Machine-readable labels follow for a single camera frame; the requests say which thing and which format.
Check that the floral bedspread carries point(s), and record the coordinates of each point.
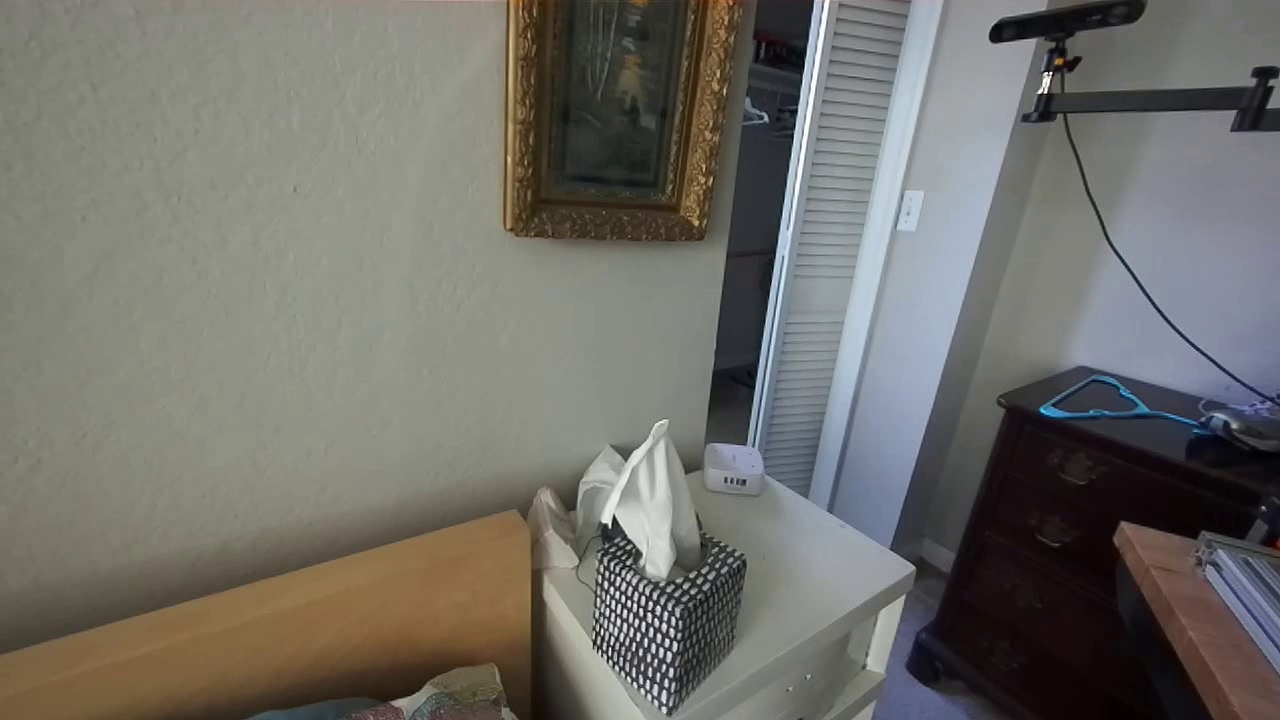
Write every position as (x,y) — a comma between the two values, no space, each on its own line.
(455,696)

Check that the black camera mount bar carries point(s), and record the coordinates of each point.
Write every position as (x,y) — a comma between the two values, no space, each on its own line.
(1163,97)

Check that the ornate gold picture frame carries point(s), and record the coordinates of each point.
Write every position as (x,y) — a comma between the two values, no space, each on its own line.
(525,135)

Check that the small grey gadget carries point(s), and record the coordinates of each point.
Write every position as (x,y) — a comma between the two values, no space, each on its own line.
(1244,430)

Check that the black white patterned tissue box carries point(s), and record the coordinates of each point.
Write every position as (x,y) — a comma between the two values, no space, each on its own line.
(660,626)

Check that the white tissue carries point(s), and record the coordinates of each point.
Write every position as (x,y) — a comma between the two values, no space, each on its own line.
(655,503)
(600,486)

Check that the light wooden headboard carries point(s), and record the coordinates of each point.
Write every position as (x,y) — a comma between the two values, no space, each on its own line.
(335,614)

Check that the small white device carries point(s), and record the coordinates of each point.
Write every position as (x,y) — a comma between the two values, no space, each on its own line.
(733,466)

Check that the white louvered closet door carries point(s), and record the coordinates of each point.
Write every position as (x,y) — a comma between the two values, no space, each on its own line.
(833,203)

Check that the white nightstand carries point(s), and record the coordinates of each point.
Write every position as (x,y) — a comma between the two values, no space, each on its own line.
(812,586)

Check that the brown wooden desk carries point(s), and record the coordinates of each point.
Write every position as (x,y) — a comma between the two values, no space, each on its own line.
(1186,614)

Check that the white light switch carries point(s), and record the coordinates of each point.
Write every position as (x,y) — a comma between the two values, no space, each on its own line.
(908,208)

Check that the dark wooden dresser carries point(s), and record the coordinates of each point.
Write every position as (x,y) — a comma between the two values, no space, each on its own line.
(1041,573)

